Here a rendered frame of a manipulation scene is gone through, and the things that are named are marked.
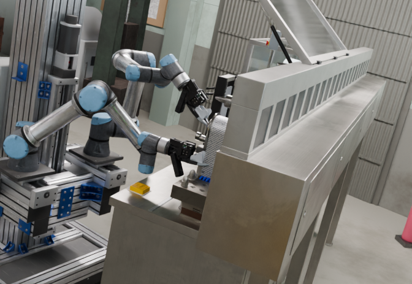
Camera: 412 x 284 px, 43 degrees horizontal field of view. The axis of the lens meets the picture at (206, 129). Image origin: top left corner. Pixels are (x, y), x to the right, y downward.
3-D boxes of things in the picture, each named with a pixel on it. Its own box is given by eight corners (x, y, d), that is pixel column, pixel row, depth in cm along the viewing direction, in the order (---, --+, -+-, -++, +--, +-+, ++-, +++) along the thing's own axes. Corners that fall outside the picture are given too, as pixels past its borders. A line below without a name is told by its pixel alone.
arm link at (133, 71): (107, 44, 279) (131, 61, 236) (127, 47, 284) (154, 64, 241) (103, 65, 282) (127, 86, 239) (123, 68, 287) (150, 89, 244)
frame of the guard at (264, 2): (285, -17, 307) (295, -25, 304) (339, 61, 303) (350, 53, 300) (214, -41, 204) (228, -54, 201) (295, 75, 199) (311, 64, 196)
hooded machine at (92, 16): (103, 101, 741) (118, 13, 709) (74, 103, 697) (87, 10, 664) (72, 88, 776) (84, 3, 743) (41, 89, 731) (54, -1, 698)
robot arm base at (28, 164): (0, 163, 259) (2, 144, 256) (26, 158, 271) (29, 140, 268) (19, 174, 251) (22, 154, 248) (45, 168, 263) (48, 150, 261)
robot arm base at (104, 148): (77, 149, 299) (80, 133, 296) (97, 146, 311) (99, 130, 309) (95, 159, 291) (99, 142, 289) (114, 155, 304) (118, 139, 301)
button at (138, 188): (137, 186, 246) (137, 181, 245) (149, 191, 244) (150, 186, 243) (129, 190, 240) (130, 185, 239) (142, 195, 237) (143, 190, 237)
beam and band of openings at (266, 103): (355, 72, 423) (363, 45, 417) (365, 75, 420) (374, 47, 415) (219, 151, 143) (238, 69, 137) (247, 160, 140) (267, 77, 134)
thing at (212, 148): (200, 178, 240) (208, 140, 235) (247, 194, 233) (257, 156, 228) (199, 178, 240) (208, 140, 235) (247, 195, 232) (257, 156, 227)
